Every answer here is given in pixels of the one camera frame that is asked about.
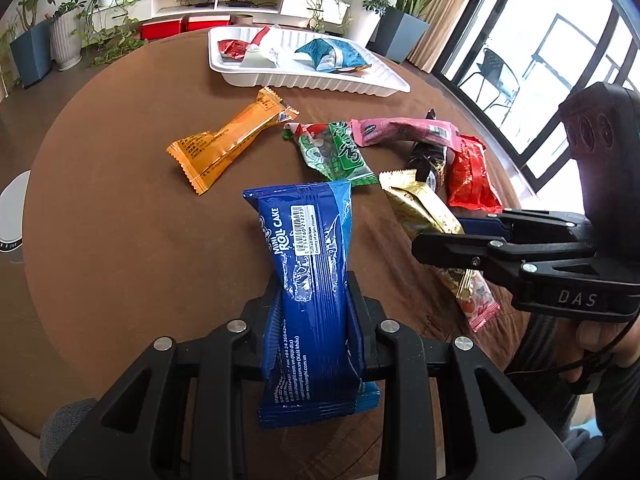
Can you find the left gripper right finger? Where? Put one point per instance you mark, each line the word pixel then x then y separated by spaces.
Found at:
pixel 446 404

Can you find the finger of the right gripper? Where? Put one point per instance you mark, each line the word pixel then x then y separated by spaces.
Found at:
pixel 525 226
pixel 480 259

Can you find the blue roll cake packet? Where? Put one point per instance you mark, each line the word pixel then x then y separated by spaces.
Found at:
pixel 312 354

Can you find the gold snack packet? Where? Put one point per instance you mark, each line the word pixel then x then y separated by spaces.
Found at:
pixel 419 209

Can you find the light blue snack packet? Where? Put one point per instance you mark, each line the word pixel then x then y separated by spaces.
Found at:
pixel 333 56

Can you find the white and red snack packet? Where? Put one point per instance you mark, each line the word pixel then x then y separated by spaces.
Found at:
pixel 257 56

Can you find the person's right forearm sleeve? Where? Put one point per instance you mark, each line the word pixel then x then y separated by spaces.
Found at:
pixel 539 369

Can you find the person's right hand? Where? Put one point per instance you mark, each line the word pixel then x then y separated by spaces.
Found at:
pixel 594 336

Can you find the grey office chair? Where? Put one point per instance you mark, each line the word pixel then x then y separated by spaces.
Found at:
pixel 59 426

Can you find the red white candy packet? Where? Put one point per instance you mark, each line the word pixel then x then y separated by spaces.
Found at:
pixel 476 300

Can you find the large red snack bag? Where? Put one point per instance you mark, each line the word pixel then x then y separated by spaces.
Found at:
pixel 468 183

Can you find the black snack packet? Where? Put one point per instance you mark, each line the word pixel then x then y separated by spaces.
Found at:
pixel 429 155

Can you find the black balcony chair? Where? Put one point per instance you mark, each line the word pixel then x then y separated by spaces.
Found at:
pixel 495 73

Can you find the pink snack packet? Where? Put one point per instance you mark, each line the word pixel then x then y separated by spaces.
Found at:
pixel 367 132

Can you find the beige curtain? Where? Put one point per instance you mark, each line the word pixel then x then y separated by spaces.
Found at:
pixel 441 17

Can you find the green snack packet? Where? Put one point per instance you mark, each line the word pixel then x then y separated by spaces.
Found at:
pixel 330 149

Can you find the white plastic tray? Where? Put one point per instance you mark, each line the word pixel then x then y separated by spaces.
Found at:
pixel 295 70

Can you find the large plant blue pot right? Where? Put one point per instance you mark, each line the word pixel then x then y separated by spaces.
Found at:
pixel 410 10

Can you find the plant in white pot right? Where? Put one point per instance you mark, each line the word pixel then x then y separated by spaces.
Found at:
pixel 362 18

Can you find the orange snack bar wrapper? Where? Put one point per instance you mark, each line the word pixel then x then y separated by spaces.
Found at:
pixel 205 156

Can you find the small red snack packet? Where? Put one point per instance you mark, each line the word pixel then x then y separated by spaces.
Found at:
pixel 232 49

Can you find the small brown pot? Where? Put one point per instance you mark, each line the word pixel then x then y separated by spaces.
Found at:
pixel 242 20

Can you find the right red storage box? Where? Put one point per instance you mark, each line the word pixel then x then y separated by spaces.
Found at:
pixel 198 22

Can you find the red storage box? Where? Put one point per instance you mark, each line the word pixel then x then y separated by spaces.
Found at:
pixel 150 31
pixel 198 22

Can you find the white tv console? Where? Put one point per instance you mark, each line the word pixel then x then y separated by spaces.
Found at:
pixel 283 12

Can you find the left red storage box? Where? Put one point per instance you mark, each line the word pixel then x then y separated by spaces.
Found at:
pixel 150 31

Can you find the tall plant blue pot left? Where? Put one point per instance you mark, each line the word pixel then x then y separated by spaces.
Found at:
pixel 30 49

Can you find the trailing plant on console left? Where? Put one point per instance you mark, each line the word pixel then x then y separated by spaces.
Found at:
pixel 108 30

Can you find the plant in white ribbed pot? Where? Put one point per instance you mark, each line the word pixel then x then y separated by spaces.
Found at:
pixel 65 34

